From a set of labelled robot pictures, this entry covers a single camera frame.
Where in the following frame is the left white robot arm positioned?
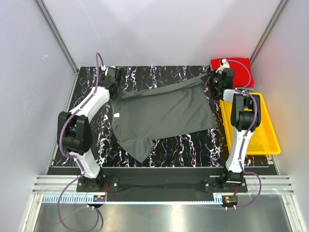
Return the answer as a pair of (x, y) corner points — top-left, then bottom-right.
(57, 66), (123, 191)

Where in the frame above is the white slotted cable duct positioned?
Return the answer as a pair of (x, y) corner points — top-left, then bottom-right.
(42, 193), (223, 205)

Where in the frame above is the aluminium frame post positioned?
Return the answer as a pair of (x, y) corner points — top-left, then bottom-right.
(33, 0), (80, 75)
(250, 0), (290, 65)

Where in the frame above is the aluminium rail profile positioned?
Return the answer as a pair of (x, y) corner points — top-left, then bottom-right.
(32, 175), (294, 195)

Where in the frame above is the right aluminium frame post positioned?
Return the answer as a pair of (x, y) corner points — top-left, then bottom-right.
(250, 0), (290, 65)

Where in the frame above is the left aluminium frame post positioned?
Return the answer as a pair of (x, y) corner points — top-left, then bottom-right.
(33, 0), (80, 75)

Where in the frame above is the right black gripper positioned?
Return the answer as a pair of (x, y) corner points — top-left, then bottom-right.
(200, 69), (223, 88)

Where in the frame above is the grey t-shirt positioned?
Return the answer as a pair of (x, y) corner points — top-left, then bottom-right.
(111, 76), (218, 162)

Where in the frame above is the yellow plastic bin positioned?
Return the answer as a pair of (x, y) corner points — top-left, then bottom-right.
(220, 93), (281, 155)

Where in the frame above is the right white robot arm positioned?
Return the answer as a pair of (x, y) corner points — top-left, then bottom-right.
(201, 68), (261, 192)

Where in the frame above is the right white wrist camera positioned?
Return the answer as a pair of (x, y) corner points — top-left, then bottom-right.
(216, 58), (230, 74)

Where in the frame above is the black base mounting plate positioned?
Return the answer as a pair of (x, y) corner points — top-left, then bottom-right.
(76, 167), (247, 197)

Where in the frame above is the folded red t-shirt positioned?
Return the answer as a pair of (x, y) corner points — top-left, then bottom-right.
(211, 58), (255, 88)

